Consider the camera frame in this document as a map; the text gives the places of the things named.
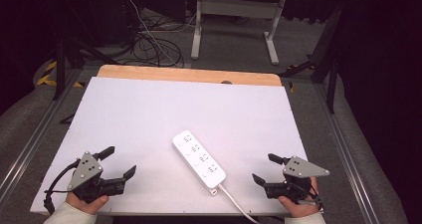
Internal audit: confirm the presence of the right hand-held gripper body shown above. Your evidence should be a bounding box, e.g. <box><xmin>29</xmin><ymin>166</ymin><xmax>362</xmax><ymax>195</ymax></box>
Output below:
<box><xmin>264</xmin><ymin>155</ymin><xmax>330</xmax><ymax>202</ymax></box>

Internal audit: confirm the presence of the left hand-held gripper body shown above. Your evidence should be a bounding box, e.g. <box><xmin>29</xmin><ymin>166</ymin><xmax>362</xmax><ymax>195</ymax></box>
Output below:
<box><xmin>67</xmin><ymin>150</ymin><xmax>127</xmax><ymax>204</ymax></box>

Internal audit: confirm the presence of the person's left hand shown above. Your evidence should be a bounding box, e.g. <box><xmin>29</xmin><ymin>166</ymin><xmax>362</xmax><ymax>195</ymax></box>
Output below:
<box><xmin>65</xmin><ymin>192</ymin><xmax>110</xmax><ymax>216</ymax></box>

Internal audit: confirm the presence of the person's right hand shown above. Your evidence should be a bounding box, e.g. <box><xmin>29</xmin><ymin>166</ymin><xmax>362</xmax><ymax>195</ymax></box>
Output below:
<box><xmin>277</xmin><ymin>176</ymin><xmax>322</xmax><ymax>219</ymax></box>

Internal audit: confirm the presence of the white foam board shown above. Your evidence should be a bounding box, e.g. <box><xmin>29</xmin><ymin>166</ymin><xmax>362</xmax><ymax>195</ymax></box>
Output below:
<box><xmin>29</xmin><ymin>77</ymin><xmax>309</xmax><ymax>217</ymax></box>

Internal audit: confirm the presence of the white power strip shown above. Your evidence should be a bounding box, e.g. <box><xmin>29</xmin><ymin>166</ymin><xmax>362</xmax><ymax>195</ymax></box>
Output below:
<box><xmin>171</xmin><ymin>129</ymin><xmax>227</xmax><ymax>196</ymax></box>

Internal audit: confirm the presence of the yellow black floor tape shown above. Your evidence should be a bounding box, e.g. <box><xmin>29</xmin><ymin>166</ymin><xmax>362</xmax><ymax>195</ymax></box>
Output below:
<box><xmin>35</xmin><ymin>60</ymin><xmax>86</xmax><ymax>89</ymax></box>

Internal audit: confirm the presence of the black metal stand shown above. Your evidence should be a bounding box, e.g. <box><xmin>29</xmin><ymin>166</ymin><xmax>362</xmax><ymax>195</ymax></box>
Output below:
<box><xmin>278</xmin><ymin>4</ymin><xmax>344</xmax><ymax>114</ymax></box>
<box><xmin>49</xmin><ymin>0</ymin><xmax>117</xmax><ymax>102</ymax></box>

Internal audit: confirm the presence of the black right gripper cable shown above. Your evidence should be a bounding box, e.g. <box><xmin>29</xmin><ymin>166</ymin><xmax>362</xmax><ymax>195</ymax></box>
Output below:
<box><xmin>295</xmin><ymin>176</ymin><xmax>325</xmax><ymax>214</ymax></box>

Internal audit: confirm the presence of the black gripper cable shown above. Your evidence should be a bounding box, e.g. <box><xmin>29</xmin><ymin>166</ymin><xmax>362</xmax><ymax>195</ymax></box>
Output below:
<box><xmin>295</xmin><ymin>176</ymin><xmax>325</xmax><ymax>214</ymax></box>
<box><xmin>43</xmin><ymin>158</ymin><xmax>83</xmax><ymax>216</ymax></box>

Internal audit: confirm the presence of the white power strip cable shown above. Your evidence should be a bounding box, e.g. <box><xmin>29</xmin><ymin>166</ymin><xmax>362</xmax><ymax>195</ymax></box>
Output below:
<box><xmin>217</xmin><ymin>183</ymin><xmax>262</xmax><ymax>224</ymax></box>

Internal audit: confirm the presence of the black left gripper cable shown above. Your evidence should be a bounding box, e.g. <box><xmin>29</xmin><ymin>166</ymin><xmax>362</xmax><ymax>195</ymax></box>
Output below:
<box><xmin>43</xmin><ymin>158</ymin><xmax>83</xmax><ymax>216</ymax></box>

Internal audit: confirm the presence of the aluminium floor rail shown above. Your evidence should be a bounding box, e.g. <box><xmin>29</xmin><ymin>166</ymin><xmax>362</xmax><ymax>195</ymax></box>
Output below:
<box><xmin>0</xmin><ymin>69</ymin><xmax>84</xmax><ymax>200</ymax></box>
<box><xmin>314</xmin><ymin>84</ymin><xmax>379</xmax><ymax>224</ymax></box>

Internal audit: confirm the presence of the tangle of black floor cables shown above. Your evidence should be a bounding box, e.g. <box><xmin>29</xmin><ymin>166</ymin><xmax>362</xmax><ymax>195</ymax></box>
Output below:
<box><xmin>130</xmin><ymin>4</ymin><xmax>185</xmax><ymax>69</ymax></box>

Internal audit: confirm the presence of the white floor cable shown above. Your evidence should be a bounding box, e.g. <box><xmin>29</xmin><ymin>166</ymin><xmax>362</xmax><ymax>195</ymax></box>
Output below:
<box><xmin>124</xmin><ymin>0</ymin><xmax>197</xmax><ymax>68</ymax></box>

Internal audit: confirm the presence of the white metal desk frame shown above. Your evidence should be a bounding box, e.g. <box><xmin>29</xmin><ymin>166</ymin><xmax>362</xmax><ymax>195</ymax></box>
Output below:
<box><xmin>190</xmin><ymin>0</ymin><xmax>287</xmax><ymax>66</ymax></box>

